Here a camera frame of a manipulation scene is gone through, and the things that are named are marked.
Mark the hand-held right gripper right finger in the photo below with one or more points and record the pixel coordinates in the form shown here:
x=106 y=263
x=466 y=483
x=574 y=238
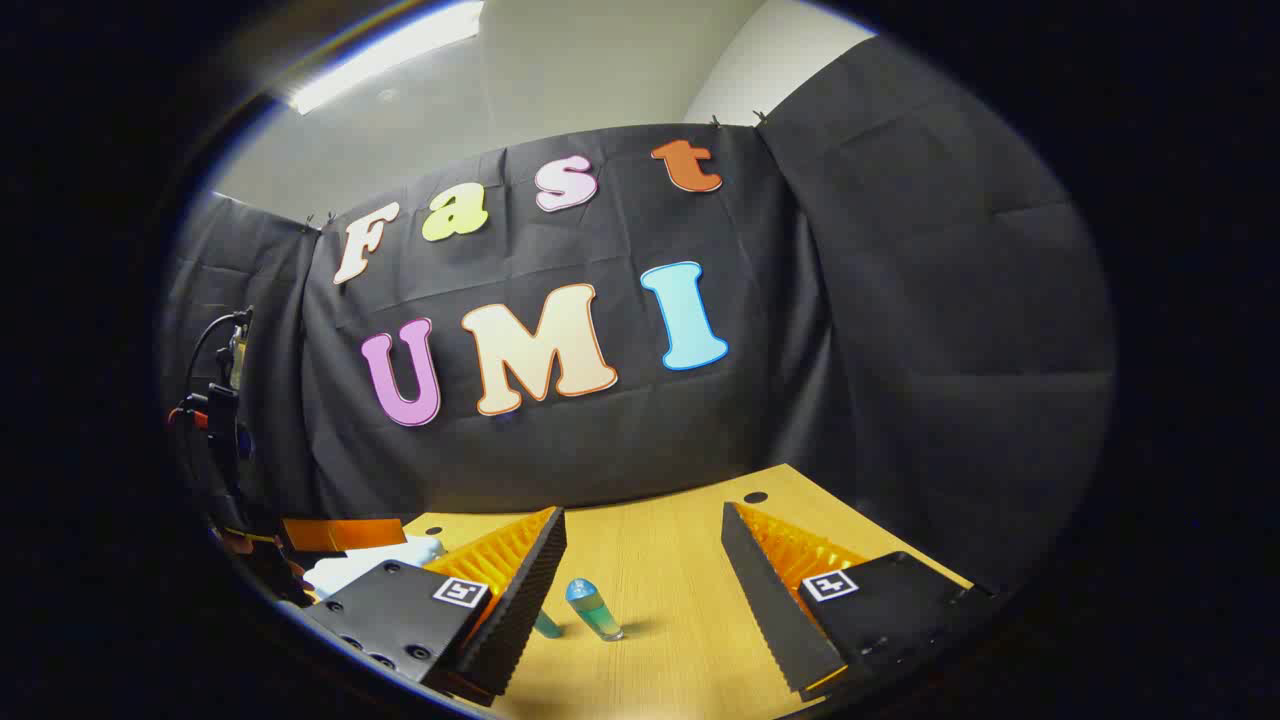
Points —
x=770 y=610

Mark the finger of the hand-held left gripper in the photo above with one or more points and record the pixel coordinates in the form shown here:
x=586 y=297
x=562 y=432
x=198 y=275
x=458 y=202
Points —
x=340 y=533

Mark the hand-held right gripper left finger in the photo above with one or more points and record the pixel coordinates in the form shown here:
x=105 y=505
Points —
x=520 y=610

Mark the small teal bottle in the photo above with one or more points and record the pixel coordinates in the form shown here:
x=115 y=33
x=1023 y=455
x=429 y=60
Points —
x=548 y=625

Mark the light blue suitcase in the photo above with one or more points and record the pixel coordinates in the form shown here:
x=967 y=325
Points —
x=350 y=572

